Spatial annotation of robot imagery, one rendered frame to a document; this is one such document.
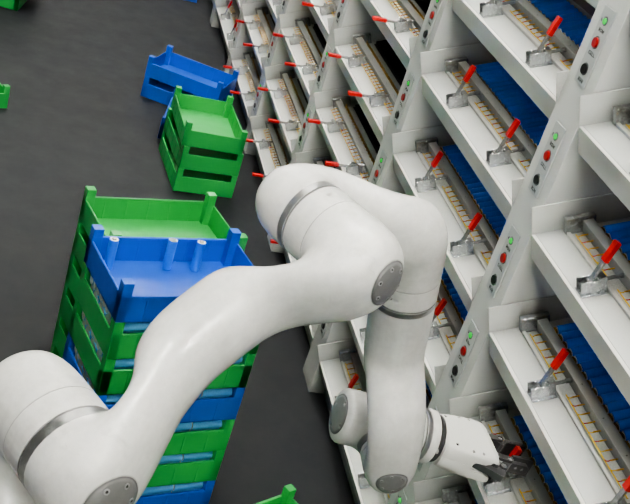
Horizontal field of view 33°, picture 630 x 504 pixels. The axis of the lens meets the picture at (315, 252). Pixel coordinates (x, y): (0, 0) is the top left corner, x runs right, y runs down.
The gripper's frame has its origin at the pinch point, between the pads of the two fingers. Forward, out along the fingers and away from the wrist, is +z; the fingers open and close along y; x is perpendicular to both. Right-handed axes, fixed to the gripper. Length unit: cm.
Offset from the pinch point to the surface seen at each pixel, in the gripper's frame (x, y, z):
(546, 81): 50, -36, -8
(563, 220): 34.2, -17.7, -3.4
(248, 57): -41, -292, 7
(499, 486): -5.4, 1.0, -0.3
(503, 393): 0.4, -17.7, 4.3
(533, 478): -1.8, 1.8, 3.8
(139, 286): -15, -46, -56
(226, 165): -46, -189, -11
